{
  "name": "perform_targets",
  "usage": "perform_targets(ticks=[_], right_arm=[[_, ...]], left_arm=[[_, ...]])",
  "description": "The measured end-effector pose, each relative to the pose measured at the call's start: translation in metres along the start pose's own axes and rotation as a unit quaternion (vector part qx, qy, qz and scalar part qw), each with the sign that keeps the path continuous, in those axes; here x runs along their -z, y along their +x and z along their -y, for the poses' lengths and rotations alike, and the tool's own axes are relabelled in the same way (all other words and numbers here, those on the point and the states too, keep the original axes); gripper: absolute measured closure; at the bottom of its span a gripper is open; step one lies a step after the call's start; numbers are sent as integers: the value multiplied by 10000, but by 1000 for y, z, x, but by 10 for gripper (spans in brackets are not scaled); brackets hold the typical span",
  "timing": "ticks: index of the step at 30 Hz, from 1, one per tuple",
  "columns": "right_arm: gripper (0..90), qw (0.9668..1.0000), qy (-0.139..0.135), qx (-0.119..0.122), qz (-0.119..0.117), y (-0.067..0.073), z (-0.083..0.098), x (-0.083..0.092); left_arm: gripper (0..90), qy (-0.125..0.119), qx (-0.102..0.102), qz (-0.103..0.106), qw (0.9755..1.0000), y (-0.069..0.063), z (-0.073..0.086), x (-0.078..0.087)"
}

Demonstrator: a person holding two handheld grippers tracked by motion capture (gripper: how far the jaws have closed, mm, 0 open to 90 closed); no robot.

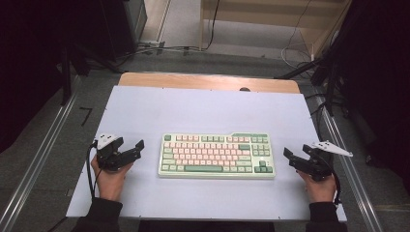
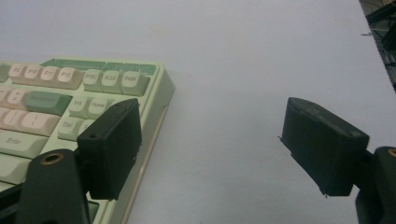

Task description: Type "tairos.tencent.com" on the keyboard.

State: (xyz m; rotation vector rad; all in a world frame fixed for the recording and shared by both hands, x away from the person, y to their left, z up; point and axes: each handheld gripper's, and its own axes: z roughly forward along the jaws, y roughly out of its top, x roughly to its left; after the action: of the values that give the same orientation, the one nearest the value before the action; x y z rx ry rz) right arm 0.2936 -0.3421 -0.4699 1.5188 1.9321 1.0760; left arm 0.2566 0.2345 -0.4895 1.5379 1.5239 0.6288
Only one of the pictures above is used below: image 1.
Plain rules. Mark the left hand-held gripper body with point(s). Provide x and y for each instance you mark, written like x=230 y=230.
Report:
x=108 y=158

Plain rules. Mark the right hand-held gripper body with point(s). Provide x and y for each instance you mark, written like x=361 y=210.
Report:
x=317 y=166

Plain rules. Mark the green and cream keyboard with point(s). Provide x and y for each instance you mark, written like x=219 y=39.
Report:
x=216 y=156

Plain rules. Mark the person's right hand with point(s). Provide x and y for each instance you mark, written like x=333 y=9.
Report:
x=320 y=191

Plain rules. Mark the person's left hand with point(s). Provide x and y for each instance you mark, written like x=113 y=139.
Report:
x=111 y=183

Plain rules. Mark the white table cover sheet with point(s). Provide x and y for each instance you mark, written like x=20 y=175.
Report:
x=199 y=109

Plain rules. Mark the wooden table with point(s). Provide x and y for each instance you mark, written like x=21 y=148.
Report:
x=193 y=81

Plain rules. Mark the dark cabinet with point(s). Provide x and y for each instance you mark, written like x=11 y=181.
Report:
x=125 y=25

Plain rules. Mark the aluminium floor rail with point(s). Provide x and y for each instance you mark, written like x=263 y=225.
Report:
x=35 y=161
x=351 y=174

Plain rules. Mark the light wooden shelf frame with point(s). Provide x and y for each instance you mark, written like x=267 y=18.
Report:
x=274 y=19

